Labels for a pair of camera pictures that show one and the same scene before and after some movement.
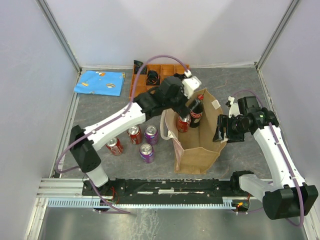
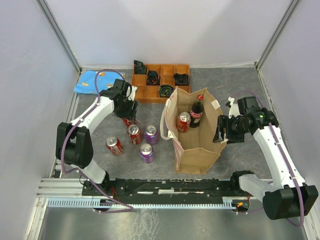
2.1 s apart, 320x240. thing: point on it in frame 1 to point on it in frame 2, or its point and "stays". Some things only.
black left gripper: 182,109 to 131,114
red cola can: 183,123 stays
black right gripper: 223,121 stays
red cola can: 135,134 stays
